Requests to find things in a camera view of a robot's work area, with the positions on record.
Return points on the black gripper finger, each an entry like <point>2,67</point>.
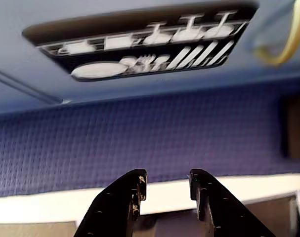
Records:
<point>115,209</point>
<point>226,214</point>

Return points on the brown board with black edge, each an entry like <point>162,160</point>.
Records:
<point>298,128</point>

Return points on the light blue toy kitchen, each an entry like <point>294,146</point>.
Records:
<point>16,49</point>

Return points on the black dishwasher picture sticker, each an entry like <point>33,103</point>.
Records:
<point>102,27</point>

